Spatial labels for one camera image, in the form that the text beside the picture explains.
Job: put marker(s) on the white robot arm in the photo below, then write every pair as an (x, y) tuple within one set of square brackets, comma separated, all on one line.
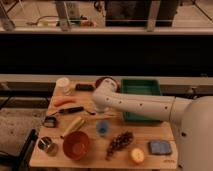
[(194, 118)]

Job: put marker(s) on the dark red plate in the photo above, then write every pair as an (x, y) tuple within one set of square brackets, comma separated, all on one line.
[(101, 79)]

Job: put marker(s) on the black rectangular block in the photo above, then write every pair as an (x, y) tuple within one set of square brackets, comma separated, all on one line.
[(84, 87)]

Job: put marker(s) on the green plastic tray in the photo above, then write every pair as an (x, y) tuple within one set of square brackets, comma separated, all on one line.
[(139, 87)]

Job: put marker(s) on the blue plastic cup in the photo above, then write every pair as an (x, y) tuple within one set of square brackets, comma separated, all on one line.
[(102, 127)]

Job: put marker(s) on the yellow corn cob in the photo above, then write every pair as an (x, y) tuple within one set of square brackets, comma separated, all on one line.
[(73, 126)]

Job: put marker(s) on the orange carrot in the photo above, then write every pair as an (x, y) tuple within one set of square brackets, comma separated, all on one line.
[(63, 101)]

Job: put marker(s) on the purple grape bunch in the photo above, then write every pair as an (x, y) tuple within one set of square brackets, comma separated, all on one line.
[(119, 142)]

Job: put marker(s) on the orange brown bowl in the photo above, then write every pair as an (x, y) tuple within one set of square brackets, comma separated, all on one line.
[(76, 145)]

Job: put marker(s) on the halved apple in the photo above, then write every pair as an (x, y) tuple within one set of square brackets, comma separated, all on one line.
[(137, 155)]

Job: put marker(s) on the blue sponge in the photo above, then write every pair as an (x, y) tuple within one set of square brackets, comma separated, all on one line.
[(159, 147)]

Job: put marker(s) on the silver metal cup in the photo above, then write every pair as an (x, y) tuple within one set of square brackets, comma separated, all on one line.
[(48, 146)]

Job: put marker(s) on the black handled fork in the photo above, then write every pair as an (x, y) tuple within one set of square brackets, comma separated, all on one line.
[(68, 111)]

